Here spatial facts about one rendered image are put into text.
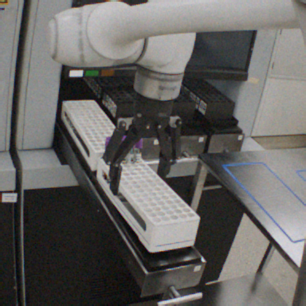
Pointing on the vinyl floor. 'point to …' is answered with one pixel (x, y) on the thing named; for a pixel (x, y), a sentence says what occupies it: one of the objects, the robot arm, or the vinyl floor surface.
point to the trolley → (236, 159)
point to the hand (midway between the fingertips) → (138, 181)
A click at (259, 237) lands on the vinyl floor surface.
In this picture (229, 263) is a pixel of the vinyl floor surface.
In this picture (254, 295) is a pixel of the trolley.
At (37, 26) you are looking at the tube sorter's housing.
